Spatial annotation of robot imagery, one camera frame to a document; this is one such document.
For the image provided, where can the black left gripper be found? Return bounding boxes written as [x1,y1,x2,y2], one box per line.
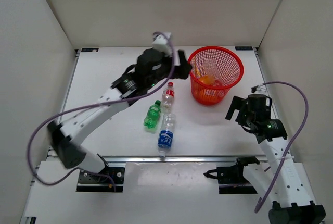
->
[146,49,191,89]

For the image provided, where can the orange juice bottle gold cap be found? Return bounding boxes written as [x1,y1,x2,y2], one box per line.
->
[198,75,215,86]

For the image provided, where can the clear bottle white cap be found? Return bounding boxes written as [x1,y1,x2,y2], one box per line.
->
[202,59,223,86]

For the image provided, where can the clear bottle red label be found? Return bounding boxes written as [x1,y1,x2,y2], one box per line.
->
[161,82,175,111]

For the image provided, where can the orange soda bottle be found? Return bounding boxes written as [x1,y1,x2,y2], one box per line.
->
[196,89,219,103]

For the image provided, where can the green Sprite bottle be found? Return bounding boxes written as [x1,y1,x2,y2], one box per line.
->
[143,100,161,133]

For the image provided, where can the clear bottle blue label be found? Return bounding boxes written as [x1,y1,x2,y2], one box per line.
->
[157,113,176,160]

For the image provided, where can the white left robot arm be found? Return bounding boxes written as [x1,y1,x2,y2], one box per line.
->
[47,48,192,182]

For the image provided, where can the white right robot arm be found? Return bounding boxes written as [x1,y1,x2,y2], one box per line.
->
[225,94,326,223]

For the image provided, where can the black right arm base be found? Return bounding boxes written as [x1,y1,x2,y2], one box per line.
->
[203,156,260,194]

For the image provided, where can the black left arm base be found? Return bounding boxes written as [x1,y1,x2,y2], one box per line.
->
[76,163,125,193]

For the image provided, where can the red mesh plastic bin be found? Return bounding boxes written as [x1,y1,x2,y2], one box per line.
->
[188,46,244,106]

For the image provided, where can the black right corner label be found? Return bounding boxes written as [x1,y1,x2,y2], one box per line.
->
[235,46,253,51]

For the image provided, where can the black corner label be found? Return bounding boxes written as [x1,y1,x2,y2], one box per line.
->
[235,46,253,51]
[81,47,99,53]

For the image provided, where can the black left corner label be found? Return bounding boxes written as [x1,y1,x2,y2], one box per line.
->
[81,47,99,53]

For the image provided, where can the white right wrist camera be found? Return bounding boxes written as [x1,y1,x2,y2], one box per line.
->
[251,84,266,94]

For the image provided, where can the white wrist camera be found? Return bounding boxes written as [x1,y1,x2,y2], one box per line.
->
[251,84,266,94]
[152,32,172,56]

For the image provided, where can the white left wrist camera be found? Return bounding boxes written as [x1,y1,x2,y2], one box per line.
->
[152,32,172,56]

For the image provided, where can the aluminium table edge rail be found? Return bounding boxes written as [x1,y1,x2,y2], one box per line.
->
[46,155,268,164]

